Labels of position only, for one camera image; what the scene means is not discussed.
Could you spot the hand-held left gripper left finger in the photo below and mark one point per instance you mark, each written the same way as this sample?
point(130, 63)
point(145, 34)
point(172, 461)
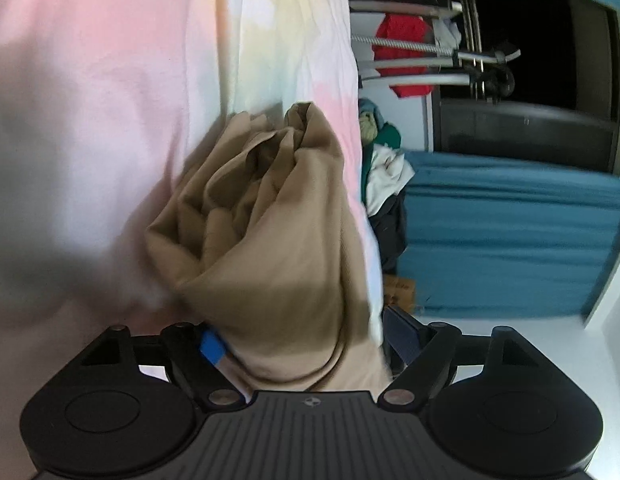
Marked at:
point(209, 347)

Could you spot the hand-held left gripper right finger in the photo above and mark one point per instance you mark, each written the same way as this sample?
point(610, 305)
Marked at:
point(405, 335)

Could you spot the tan printed t-shirt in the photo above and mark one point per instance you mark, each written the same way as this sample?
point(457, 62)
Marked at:
point(290, 260)

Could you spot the brown cardboard box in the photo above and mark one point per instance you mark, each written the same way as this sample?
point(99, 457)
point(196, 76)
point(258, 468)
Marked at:
point(400, 292)

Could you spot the white hoodie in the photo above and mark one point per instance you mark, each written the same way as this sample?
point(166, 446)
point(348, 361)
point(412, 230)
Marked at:
point(385, 180)

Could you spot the green garment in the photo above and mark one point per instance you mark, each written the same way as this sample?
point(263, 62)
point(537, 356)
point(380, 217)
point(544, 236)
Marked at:
point(390, 136)

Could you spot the yellow-green towel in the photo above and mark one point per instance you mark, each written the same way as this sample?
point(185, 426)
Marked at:
point(368, 127)

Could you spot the blue-grey garment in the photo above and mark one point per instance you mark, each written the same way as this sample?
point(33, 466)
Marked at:
point(372, 107)

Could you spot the pastel tie-dye blanket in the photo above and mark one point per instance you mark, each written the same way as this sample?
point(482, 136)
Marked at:
point(89, 110)

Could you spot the garment steamer stand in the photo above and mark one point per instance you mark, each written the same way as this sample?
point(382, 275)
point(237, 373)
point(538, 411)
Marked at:
point(415, 62)

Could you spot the white hanging garment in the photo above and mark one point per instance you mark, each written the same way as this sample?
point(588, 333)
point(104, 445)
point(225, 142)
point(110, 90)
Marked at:
point(447, 35)

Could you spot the red hanging garment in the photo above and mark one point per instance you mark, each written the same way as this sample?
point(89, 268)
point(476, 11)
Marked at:
point(397, 27)

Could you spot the dark window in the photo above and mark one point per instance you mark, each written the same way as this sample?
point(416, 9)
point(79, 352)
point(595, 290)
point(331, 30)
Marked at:
point(540, 35)

